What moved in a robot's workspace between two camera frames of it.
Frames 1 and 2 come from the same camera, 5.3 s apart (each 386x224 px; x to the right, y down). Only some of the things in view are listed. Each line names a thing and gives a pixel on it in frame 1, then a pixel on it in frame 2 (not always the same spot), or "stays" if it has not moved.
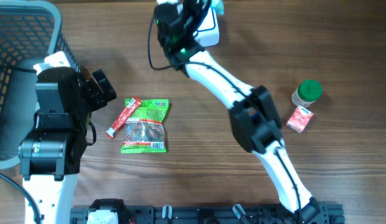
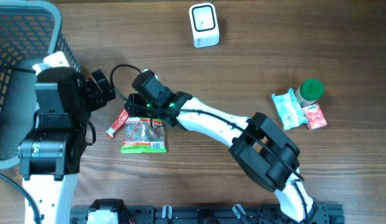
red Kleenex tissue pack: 299,119 → 314,117
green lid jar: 307,93 stays
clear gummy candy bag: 143,135 stays
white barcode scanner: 208,33 stays
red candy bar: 128,111 stays
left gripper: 91,88 stays
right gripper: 197,9 → 136,109
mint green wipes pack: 218,5 → 291,112
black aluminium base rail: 216,214 stays
